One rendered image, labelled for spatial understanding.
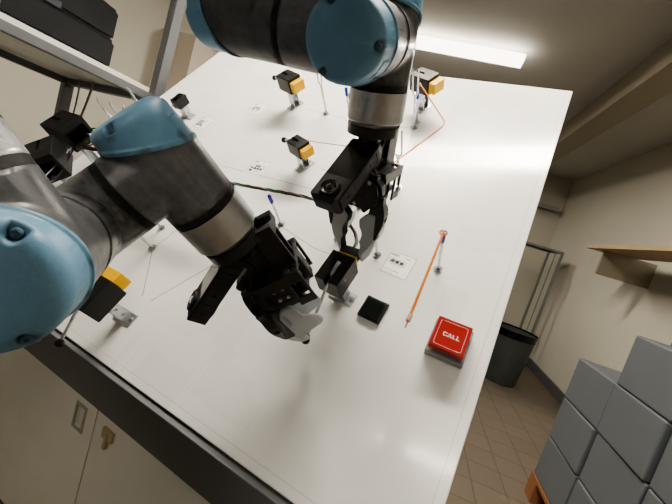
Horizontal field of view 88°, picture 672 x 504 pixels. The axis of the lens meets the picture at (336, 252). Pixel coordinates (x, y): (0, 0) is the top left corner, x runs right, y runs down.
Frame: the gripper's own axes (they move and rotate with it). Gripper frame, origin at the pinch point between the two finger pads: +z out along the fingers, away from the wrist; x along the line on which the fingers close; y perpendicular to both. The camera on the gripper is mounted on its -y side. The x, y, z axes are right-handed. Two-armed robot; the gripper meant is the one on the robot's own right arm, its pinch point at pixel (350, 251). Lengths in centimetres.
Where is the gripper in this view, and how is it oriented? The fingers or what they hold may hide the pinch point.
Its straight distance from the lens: 56.6
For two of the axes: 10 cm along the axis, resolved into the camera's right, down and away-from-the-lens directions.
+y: 5.4, -4.2, 7.3
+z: -0.8, 8.4, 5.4
